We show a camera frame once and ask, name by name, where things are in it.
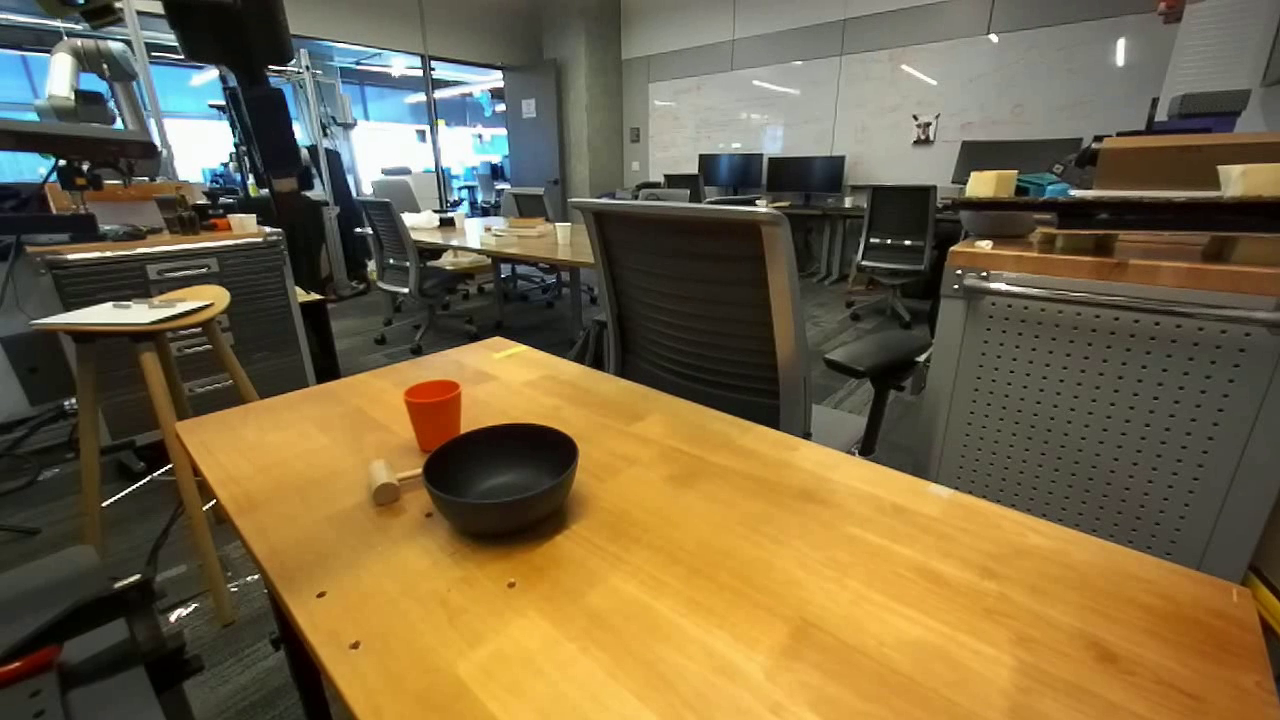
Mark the red plastic cup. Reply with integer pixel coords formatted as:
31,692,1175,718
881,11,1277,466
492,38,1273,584
399,375,468,459

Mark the black bowl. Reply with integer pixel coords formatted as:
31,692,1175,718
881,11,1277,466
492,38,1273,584
419,419,585,543

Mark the grey mesh office chair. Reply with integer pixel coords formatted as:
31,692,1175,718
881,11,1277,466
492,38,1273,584
567,196,936,459

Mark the wooden top office table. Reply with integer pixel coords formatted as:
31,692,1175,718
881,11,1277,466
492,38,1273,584
406,213,599,353

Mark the black computer monitor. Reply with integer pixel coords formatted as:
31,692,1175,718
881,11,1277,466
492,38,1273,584
765,153,849,203
696,150,770,203

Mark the grey swivel chair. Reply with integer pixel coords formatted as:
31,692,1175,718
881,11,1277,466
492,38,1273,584
352,196,496,356

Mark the small wooden mallet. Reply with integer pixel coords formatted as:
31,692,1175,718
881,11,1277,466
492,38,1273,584
365,455,433,511

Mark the black office chair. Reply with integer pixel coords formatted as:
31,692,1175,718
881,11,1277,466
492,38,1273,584
846,182,944,329

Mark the grey metal cabinet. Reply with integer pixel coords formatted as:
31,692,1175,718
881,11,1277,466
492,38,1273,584
25,230,319,443

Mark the small beige box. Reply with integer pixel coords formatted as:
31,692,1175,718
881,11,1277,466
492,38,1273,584
962,168,1026,203

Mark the dark wide monitor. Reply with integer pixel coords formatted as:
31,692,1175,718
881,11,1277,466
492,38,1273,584
950,137,1089,190

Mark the black tall stand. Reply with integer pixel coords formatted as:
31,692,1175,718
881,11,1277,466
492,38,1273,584
155,0,345,384

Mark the wooden stool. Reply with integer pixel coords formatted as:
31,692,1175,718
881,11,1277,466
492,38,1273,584
30,281,266,632

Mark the wooden cart top board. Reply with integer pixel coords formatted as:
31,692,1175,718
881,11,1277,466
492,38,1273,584
950,235,1280,302

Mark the white board on stool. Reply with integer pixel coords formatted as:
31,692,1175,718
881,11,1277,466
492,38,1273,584
30,294,215,337

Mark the large wooden box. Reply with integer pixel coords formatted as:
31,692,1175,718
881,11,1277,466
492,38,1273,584
1091,133,1280,191

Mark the white metal shelf rack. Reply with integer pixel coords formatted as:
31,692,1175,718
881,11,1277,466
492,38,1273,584
0,0,179,224

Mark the beige foam block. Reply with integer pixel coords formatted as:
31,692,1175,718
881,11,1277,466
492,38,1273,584
1214,161,1280,202

